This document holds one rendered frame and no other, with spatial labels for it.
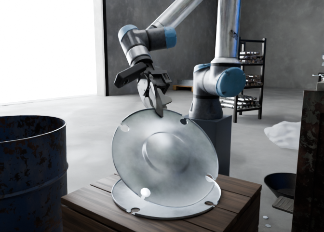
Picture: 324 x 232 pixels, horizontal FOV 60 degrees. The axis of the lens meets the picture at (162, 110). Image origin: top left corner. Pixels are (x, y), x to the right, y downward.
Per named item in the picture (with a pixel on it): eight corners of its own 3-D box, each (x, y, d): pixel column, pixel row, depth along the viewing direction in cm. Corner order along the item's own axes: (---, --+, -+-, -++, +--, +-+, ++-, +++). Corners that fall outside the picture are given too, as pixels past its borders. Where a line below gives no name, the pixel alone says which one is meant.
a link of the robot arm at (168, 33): (164, 27, 106) (137, 31, 103) (176, 23, 96) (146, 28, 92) (167, 48, 108) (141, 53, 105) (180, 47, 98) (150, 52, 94)
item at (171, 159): (87, 166, 64) (87, 164, 63) (143, 93, 84) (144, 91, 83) (197, 232, 63) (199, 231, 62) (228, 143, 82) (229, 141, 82)
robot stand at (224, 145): (177, 211, 132) (178, 116, 124) (195, 196, 146) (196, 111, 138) (212, 223, 122) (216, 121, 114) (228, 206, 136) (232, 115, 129)
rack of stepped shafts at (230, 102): (237, 123, 314) (241, 36, 298) (211, 116, 354) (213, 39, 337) (264, 119, 335) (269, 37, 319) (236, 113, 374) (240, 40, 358)
